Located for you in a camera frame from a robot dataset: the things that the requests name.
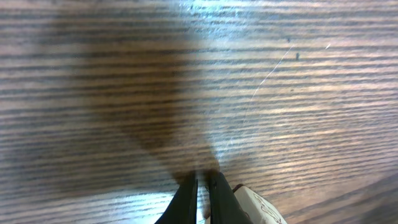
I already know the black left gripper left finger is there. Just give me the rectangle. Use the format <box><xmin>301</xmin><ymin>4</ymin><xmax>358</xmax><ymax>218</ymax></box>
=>
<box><xmin>155</xmin><ymin>172</ymin><xmax>198</xmax><ymax>224</ymax></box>

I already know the green A wooden block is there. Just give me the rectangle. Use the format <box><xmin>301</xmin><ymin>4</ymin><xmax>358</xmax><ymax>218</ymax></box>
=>
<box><xmin>203</xmin><ymin>184</ymin><xmax>289</xmax><ymax>224</ymax></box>

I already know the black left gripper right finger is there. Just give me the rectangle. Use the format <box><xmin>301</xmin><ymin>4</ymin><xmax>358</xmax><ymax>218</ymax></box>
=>
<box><xmin>208</xmin><ymin>171</ymin><xmax>252</xmax><ymax>224</ymax></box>

